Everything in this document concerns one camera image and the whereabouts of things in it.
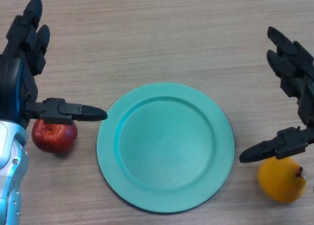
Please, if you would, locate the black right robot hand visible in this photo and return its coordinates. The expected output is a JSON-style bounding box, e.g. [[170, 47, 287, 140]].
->
[[239, 26, 314, 164]]

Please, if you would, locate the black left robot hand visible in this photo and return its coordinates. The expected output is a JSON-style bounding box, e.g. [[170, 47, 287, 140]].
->
[[0, 0, 108, 131]]

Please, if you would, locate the yellow pear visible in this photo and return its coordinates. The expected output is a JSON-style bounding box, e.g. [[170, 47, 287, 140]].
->
[[257, 157, 307, 204]]

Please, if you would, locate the green round plate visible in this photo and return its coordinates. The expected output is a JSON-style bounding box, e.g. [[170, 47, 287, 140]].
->
[[96, 82, 235, 214]]

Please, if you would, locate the red apple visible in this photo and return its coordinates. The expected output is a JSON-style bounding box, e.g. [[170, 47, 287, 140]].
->
[[31, 119, 79, 155]]

